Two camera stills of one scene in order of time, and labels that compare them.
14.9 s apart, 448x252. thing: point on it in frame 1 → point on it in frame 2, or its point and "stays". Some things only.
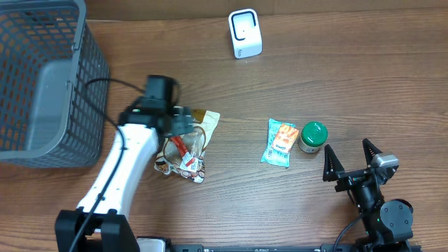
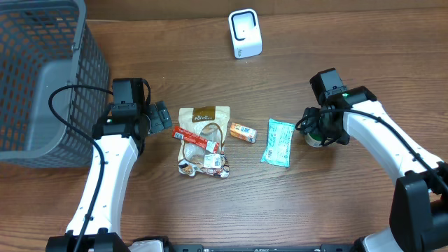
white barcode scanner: (246, 33) stays
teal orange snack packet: (281, 138) stays
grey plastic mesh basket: (54, 85) stays
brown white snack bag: (185, 155) → (211, 122)
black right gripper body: (351, 178) → (329, 125)
